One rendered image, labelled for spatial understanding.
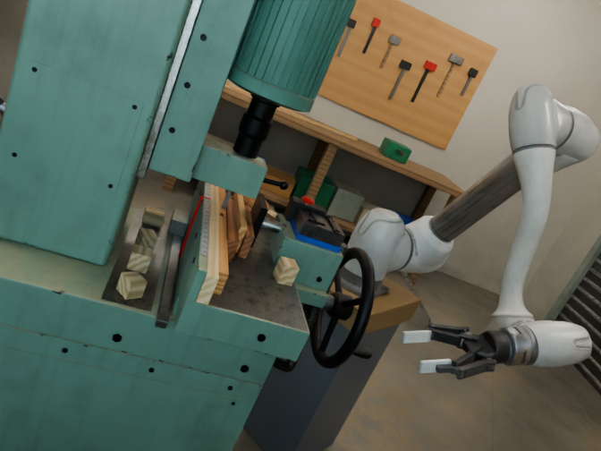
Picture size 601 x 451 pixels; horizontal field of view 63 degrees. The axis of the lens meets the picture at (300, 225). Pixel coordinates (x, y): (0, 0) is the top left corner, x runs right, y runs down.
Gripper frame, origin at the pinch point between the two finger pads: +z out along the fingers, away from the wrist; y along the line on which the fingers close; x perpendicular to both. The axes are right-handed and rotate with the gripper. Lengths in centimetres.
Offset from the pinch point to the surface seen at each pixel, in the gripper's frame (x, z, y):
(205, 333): -21, 46, 19
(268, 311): -22.3, 36.0, 16.2
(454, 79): -29, -149, -313
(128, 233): -22, 64, -18
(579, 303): 135, -245, -222
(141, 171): -40, 58, -4
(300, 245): -24.9, 27.7, -3.6
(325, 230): -27.7, 22.7, -4.9
